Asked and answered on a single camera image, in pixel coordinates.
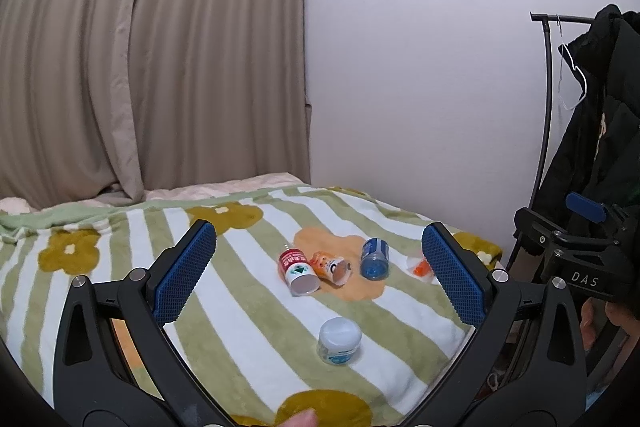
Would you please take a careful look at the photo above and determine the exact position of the black clothes rack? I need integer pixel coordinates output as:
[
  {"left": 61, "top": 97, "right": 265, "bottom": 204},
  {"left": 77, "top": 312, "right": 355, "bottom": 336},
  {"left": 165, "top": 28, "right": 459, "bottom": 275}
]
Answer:
[{"left": 505, "top": 12, "right": 598, "bottom": 275}]

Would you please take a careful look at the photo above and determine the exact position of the white wire hanger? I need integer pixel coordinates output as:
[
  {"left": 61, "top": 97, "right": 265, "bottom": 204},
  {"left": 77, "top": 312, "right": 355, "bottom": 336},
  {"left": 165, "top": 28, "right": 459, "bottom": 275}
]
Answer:
[{"left": 558, "top": 42, "right": 592, "bottom": 110}]

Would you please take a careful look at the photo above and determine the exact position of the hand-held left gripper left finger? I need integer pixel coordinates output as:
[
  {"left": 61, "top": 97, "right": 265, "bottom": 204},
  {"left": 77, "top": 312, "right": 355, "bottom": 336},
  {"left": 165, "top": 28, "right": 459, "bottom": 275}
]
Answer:
[{"left": 52, "top": 219, "right": 237, "bottom": 427}]

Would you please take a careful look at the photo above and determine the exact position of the small orange and white cup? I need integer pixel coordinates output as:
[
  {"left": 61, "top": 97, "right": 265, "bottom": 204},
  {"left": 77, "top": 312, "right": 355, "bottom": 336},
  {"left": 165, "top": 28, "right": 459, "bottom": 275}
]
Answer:
[{"left": 406, "top": 256, "right": 436, "bottom": 283}]

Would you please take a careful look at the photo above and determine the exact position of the blue jar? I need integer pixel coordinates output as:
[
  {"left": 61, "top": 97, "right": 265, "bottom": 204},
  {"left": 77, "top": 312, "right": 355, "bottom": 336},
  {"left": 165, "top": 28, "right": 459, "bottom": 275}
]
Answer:
[{"left": 360, "top": 237, "right": 391, "bottom": 281}]

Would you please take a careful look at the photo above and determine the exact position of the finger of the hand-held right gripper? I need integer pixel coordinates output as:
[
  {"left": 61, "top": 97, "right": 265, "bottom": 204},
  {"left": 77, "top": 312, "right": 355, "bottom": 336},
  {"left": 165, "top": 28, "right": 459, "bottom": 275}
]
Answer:
[
  {"left": 565, "top": 192, "right": 626, "bottom": 225},
  {"left": 513, "top": 206, "right": 568, "bottom": 258}
]

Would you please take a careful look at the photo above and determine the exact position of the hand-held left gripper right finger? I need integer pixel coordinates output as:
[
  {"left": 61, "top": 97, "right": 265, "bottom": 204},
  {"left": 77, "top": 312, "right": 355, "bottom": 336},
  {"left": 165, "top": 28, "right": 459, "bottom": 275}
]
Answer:
[{"left": 400, "top": 222, "right": 589, "bottom": 427}]

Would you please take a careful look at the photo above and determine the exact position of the orange small bottle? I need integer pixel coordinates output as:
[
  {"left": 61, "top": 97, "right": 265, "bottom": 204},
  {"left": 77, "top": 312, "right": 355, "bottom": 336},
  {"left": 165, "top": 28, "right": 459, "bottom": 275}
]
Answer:
[{"left": 311, "top": 252, "right": 352, "bottom": 285}]

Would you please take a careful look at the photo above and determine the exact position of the black jacket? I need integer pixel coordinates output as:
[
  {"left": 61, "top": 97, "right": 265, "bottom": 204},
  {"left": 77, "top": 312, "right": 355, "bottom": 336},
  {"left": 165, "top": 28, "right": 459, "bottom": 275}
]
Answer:
[{"left": 537, "top": 4, "right": 640, "bottom": 258}]

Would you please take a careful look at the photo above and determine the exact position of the person's left hand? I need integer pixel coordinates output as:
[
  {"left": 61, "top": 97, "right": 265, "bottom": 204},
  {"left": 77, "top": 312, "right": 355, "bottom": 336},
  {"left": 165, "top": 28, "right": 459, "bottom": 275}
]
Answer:
[{"left": 278, "top": 409, "right": 318, "bottom": 427}]

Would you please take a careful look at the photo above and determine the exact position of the beige curtain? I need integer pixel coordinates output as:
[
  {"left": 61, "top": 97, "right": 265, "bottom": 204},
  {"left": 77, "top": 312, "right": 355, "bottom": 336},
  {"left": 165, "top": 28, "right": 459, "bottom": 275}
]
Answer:
[{"left": 0, "top": 0, "right": 314, "bottom": 210}]

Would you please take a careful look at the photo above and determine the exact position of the green striped floral blanket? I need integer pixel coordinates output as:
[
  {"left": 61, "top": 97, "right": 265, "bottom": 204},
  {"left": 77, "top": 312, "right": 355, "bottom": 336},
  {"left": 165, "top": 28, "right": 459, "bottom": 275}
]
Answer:
[{"left": 0, "top": 187, "right": 504, "bottom": 427}]

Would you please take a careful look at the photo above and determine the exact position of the white cream jar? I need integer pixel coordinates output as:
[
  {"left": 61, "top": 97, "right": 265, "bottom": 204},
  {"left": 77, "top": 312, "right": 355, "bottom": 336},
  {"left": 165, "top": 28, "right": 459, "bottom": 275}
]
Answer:
[{"left": 317, "top": 317, "right": 363, "bottom": 366}]

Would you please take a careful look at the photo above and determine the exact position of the person's right hand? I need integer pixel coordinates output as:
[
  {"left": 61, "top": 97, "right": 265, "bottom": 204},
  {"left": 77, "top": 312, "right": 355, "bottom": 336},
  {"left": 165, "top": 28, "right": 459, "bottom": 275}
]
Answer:
[{"left": 580, "top": 297, "right": 640, "bottom": 353}]

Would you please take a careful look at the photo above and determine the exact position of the red label white bottle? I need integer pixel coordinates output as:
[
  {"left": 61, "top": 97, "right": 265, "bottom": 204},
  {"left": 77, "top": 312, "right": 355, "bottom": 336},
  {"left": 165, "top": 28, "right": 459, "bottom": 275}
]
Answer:
[{"left": 278, "top": 244, "right": 319, "bottom": 297}]

